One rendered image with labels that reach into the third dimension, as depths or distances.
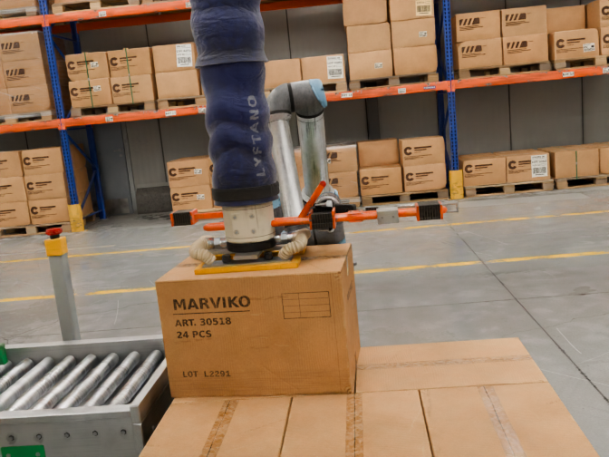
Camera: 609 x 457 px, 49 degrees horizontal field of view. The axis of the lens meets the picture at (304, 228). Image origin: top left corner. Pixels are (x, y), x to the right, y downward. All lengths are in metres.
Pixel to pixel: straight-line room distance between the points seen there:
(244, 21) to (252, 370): 1.09
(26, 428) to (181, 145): 8.91
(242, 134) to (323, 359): 0.75
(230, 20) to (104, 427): 1.30
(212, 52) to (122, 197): 9.16
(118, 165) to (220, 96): 9.09
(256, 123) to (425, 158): 7.37
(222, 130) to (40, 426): 1.08
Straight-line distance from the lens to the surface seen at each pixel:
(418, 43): 9.42
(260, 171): 2.15
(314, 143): 2.77
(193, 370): 2.25
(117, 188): 11.24
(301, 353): 2.14
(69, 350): 2.91
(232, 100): 2.13
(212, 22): 2.14
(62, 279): 3.02
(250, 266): 2.15
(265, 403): 2.16
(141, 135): 11.10
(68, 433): 2.27
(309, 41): 10.68
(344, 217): 2.19
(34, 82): 10.19
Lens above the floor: 1.44
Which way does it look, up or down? 10 degrees down
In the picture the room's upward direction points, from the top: 6 degrees counter-clockwise
